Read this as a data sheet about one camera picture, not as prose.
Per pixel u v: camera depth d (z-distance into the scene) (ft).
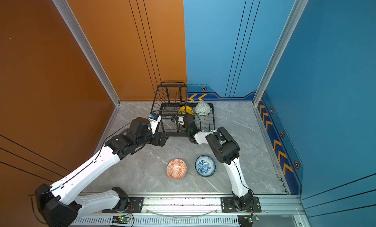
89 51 2.93
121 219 2.32
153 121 2.14
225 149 1.90
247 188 2.07
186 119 2.71
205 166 2.73
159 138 2.19
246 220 2.32
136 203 2.44
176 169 2.78
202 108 3.67
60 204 1.25
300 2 2.31
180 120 2.91
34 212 1.48
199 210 2.38
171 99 3.68
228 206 2.38
